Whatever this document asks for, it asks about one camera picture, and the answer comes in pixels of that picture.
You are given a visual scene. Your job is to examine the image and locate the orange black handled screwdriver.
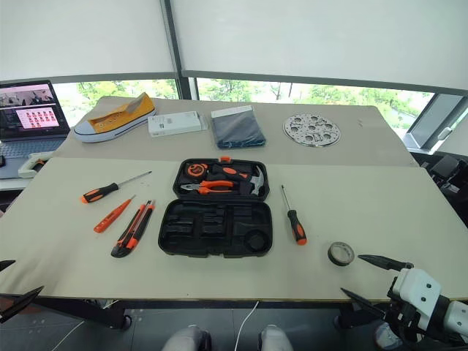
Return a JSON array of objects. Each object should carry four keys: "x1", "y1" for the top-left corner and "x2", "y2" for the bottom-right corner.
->
[
  {"x1": 80, "y1": 170, "x2": 153, "y2": 205},
  {"x1": 280, "y1": 184, "x2": 309, "y2": 246}
]

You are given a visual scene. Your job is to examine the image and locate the orange handled pliers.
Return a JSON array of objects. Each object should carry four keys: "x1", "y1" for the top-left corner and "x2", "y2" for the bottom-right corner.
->
[{"x1": 179, "y1": 179, "x2": 235, "y2": 195}]

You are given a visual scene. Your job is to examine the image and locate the black table frame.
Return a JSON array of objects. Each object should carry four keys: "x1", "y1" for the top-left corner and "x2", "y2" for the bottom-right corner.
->
[{"x1": 31, "y1": 296, "x2": 389, "y2": 331}]

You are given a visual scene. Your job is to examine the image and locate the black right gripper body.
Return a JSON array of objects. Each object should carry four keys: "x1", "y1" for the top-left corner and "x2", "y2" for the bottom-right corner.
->
[{"x1": 381, "y1": 276, "x2": 422, "y2": 340}]

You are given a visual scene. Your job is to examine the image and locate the white thin cable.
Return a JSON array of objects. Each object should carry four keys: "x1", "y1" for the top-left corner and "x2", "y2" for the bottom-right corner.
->
[{"x1": 235, "y1": 300, "x2": 261, "y2": 351}]

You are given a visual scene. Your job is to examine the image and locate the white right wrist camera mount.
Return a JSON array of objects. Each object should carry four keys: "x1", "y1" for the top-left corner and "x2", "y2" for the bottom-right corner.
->
[{"x1": 393, "y1": 268, "x2": 445, "y2": 331}]

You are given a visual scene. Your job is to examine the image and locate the grey rounded shape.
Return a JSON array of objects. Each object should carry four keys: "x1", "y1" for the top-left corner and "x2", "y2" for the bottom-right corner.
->
[
  {"x1": 257, "y1": 324, "x2": 294, "y2": 351},
  {"x1": 162, "y1": 325, "x2": 212, "y2": 351}
]

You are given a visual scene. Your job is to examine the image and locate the black electrical tape roll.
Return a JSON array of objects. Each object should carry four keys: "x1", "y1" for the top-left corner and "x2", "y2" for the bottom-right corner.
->
[{"x1": 327, "y1": 241, "x2": 355, "y2": 268}]

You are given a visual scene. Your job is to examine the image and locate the round perforated metal plate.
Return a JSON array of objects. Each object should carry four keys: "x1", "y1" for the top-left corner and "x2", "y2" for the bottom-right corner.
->
[{"x1": 282, "y1": 112, "x2": 342, "y2": 148}]

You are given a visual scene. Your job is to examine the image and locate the dark blue folded cloth pack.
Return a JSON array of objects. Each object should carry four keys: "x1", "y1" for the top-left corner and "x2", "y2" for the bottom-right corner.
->
[{"x1": 210, "y1": 105, "x2": 267, "y2": 150}]

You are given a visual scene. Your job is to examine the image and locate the orange tester screwdriver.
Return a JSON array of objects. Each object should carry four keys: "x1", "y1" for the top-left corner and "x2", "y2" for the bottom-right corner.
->
[{"x1": 93, "y1": 194, "x2": 137, "y2": 234}]

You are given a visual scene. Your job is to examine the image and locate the open grey window pane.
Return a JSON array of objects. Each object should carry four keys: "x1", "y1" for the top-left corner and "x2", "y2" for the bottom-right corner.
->
[{"x1": 404, "y1": 92, "x2": 468, "y2": 154}]

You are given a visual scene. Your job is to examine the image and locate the grey window post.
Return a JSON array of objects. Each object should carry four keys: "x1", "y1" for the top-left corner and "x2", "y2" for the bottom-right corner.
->
[{"x1": 159, "y1": 0, "x2": 200, "y2": 100}]

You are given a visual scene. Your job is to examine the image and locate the white flat cardboard box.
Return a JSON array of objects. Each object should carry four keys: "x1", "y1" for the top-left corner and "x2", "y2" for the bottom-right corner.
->
[{"x1": 147, "y1": 110, "x2": 209, "y2": 138}]

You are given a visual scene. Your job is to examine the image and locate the black equipment beside table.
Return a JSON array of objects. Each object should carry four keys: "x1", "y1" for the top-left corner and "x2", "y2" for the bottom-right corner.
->
[{"x1": 411, "y1": 151, "x2": 468, "y2": 215}]

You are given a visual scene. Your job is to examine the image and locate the yellow canvas shoe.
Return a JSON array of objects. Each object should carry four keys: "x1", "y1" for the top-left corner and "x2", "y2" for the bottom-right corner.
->
[{"x1": 72, "y1": 91, "x2": 158, "y2": 144}]

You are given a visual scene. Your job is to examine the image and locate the white handle device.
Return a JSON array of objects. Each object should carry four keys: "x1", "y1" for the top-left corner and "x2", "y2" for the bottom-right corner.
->
[{"x1": 18, "y1": 150, "x2": 50, "y2": 179}]

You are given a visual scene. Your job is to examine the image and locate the orange black utility knife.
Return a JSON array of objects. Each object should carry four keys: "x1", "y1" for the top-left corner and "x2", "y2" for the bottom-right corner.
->
[{"x1": 110, "y1": 199, "x2": 156, "y2": 260}]

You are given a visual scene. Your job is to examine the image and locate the white roller blind wide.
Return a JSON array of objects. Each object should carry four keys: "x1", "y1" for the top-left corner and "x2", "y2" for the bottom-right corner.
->
[{"x1": 170, "y1": 0, "x2": 468, "y2": 97}]

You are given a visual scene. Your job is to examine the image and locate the claw hammer orange black handle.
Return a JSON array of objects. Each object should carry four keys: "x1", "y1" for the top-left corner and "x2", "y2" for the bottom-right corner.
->
[{"x1": 211, "y1": 164, "x2": 270, "y2": 197}]

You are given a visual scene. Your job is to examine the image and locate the black tool case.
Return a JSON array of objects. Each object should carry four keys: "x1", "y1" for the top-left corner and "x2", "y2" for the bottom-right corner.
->
[{"x1": 157, "y1": 156, "x2": 273, "y2": 259}]

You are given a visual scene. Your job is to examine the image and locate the white roller blind narrow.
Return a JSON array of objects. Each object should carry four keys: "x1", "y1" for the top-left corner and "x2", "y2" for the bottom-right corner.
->
[{"x1": 0, "y1": 0, "x2": 181, "y2": 83}]

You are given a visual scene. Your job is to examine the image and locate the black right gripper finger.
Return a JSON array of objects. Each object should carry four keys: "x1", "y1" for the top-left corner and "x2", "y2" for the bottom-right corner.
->
[
  {"x1": 340, "y1": 287, "x2": 388, "y2": 320},
  {"x1": 358, "y1": 254, "x2": 415, "y2": 273}
]

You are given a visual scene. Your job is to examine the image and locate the orange black tape measure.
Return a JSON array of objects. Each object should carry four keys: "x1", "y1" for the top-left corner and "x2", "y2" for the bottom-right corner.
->
[{"x1": 184, "y1": 162, "x2": 208, "y2": 179}]

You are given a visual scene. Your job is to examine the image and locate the grey laptop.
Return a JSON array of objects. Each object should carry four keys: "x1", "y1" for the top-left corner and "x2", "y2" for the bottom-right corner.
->
[{"x1": 0, "y1": 80, "x2": 71, "y2": 181}]

